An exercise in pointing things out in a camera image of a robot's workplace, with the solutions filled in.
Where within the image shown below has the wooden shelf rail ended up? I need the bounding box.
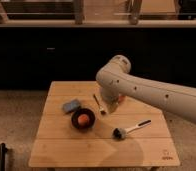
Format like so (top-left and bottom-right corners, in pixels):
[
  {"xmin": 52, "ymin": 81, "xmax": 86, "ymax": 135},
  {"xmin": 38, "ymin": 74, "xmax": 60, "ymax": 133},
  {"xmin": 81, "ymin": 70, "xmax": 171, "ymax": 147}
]
[{"xmin": 0, "ymin": 0, "xmax": 196, "ymax": 27}]

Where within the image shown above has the wooden folding table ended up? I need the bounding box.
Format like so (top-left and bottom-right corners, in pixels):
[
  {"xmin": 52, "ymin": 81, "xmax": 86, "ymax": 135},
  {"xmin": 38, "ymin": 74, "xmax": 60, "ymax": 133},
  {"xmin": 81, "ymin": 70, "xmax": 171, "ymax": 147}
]
[{"xmin": 29, "ymin": 81, "xmax": 180, "ymax": 168}]

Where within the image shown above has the blue sponge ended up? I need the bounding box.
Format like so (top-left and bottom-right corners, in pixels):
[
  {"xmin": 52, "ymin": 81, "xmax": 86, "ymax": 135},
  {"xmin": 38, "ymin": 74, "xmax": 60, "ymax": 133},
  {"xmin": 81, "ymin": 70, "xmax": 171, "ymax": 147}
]
[{"xmin": 62, "ymin": 99, "xmax": 81, "ymax": 113}]

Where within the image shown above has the black white dish brush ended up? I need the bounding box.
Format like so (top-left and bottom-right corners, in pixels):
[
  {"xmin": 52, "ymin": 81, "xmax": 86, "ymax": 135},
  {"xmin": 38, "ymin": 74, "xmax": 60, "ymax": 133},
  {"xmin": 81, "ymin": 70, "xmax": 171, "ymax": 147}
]
[{"xmin": 112, "ymin": 120, "xmax": 151, "ymax": 139}]

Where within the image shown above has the orange bowl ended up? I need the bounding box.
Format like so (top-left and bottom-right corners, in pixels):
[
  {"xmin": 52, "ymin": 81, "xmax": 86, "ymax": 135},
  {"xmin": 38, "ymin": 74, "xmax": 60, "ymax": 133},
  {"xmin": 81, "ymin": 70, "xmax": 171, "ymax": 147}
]
[{"xmin": 118, "ymin": 95, "xmax": 126, "ymax": 103}]

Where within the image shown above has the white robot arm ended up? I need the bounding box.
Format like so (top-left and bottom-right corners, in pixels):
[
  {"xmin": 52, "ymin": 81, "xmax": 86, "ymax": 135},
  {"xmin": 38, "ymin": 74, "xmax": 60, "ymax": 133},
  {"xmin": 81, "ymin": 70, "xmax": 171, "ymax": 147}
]
[{"xmin": 96, "ymin": 55, "xmax": 196, "ymax": 124}]

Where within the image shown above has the black bowl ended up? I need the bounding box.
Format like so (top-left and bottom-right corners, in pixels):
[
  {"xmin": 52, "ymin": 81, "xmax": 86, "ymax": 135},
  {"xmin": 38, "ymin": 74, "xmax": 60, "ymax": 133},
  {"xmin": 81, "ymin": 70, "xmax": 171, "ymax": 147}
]
[{"xmin": 71, "ymin": 108, "xmax": 95, "ymax": 130}]

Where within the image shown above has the wooden handled fork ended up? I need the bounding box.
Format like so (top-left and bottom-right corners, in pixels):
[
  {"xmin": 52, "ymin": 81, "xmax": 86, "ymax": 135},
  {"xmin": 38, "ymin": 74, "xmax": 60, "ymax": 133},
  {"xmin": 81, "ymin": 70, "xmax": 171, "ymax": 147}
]
[{"xmin": 93, "ymin": 94, "xmax": 106, "ymax": 115}]

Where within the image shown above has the black pole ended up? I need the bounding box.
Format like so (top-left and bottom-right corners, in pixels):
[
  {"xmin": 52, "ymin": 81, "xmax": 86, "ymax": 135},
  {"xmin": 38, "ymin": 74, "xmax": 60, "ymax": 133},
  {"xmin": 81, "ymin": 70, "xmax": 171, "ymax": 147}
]
[{"xmin": 0, "ymin": 143, "xmax": 8, "ymax": 171}]

